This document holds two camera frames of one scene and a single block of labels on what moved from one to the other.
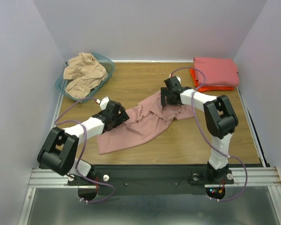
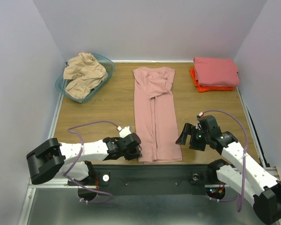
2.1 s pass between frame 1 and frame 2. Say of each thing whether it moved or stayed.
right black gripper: moved
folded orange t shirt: stayed
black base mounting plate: stayed
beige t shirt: stayed
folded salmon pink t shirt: stayed
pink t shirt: moved
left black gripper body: moved
